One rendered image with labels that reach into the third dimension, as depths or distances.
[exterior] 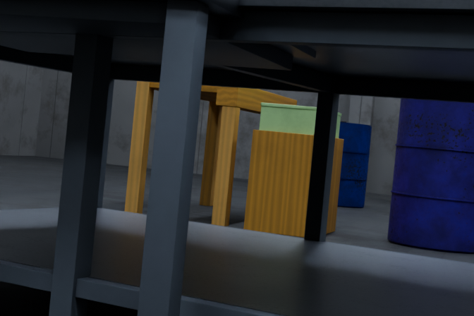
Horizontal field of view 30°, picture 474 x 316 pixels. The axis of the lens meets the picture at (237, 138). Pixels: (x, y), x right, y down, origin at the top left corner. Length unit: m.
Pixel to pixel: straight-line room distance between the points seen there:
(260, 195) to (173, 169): 3.90
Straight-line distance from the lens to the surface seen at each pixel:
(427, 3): 1.59
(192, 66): 1.56
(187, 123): 1.56
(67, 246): 1.96
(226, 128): 5.55
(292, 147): 5.39
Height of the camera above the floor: 0.55
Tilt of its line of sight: level
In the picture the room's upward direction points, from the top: 6 degrees clockwise
